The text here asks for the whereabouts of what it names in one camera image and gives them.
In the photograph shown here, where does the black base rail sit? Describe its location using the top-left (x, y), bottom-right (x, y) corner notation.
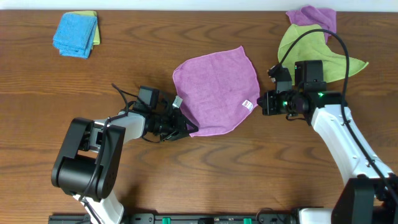
top-left (48, 212), bottom-right (364, 224)

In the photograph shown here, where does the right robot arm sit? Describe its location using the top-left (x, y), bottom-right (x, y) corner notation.
top-left (257, 90), bottom-right (397, 223)

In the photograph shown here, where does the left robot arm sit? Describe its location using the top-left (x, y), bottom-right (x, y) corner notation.
top-left (51, 108), bottom-right (198, 223)

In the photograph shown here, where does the purple microfiber cloth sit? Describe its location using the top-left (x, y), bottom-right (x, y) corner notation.
top-left (172, 46), bottom-right (260, 137)

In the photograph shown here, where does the crumpled purple cloth at back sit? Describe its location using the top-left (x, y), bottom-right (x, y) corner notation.
top-left (285, 5), bottom-right (337, 33)

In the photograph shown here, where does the folded green cloth under blue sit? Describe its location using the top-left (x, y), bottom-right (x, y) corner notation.
top-left (72, 11), bottom-right (101, 45)

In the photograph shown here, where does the green microfiber cloth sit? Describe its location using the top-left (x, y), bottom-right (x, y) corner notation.
top-left (277, 24), bottom-right (369, 85)

